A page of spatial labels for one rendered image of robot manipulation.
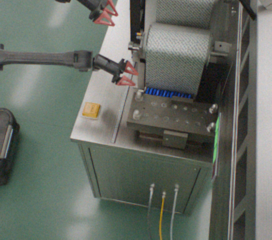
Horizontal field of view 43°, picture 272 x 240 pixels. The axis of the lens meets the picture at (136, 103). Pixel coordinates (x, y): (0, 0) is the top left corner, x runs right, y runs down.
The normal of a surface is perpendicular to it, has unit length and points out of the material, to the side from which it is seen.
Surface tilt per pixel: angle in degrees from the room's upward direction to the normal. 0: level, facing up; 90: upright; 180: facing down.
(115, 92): 0
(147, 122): 0
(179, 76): 90
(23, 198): 0
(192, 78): 90
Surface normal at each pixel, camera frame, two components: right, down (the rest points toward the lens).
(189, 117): 0.00, -0.56
